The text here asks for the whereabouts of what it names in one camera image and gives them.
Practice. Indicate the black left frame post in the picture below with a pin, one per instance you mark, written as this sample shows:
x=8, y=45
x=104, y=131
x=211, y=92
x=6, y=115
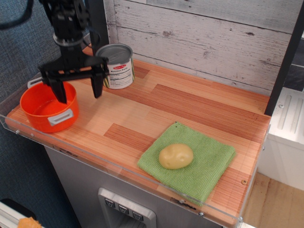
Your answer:
x=99, y=37

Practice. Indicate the yellow toy potato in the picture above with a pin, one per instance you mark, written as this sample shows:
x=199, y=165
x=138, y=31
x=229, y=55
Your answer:
x=176, y=156

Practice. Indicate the orange toy pot grey handles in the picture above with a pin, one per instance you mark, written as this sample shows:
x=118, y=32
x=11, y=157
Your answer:
x=44, y=112

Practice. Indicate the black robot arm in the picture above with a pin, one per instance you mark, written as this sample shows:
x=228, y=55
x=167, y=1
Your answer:
x=69, y=19

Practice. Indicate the black frame post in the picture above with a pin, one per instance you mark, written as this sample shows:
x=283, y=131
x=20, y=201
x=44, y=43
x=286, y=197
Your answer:
x=99, y=37
x=286, y=63

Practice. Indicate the clear acrylic table guard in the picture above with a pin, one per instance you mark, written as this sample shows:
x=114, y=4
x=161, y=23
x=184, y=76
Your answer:
x=113, y=132

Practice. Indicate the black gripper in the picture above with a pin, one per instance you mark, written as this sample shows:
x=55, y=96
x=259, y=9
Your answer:
x=71, y=65

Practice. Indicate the white toy sink unit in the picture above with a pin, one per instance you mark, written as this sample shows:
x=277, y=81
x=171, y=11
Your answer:
x=282, y=157

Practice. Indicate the grey toy fridge cabinet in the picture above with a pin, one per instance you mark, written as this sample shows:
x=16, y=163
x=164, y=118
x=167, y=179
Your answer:
x=81, y=182

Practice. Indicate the toy tin can white label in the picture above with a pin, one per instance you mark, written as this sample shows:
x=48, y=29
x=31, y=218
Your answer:
x=120, y=65

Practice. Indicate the orange plush object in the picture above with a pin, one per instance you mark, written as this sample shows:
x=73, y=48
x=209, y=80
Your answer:
x=28, y=223

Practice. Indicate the green microfibre towel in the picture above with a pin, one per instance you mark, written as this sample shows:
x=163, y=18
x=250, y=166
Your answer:
x=197, y=180

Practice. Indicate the black right frame post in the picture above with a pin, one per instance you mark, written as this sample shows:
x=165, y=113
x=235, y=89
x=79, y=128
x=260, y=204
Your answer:
x=286, y=63

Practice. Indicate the silver dispenser panel with buttons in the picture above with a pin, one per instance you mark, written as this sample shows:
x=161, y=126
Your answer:
x=120, y=212

